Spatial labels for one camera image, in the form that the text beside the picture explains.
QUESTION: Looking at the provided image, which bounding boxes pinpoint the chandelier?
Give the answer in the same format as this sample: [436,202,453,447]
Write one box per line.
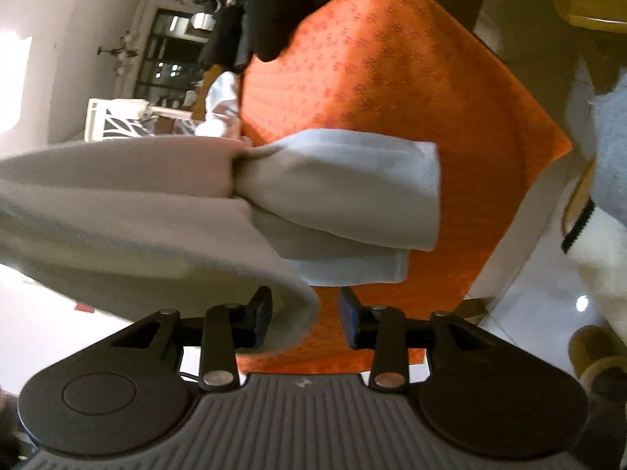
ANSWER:
[97,31,142,73]

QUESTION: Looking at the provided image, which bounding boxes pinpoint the yellow slipper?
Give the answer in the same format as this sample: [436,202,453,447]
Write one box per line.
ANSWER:
[567,324,627,393]

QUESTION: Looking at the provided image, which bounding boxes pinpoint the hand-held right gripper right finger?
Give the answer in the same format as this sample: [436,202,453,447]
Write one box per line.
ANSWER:
[339,286,515,392]

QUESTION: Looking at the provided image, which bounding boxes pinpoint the white lattice partition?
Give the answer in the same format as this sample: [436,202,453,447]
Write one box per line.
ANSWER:
[85,97,209,144]

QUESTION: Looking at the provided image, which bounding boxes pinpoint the black garment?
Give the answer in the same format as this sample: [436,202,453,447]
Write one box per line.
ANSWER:
[244,0,389,63]

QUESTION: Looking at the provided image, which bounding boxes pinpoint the orange patterned mat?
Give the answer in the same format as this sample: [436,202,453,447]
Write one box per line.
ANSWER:
[235,0,575,374]

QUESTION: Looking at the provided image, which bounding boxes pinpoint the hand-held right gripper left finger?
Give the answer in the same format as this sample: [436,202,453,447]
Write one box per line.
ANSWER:
[110,285,274,392]

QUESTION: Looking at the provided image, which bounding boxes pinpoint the cream fleece pants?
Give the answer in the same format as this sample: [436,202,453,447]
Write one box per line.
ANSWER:
[0,127,442,351]

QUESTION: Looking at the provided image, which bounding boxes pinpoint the dark glass doors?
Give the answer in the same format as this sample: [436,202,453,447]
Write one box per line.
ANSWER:
[134,6,217,105]

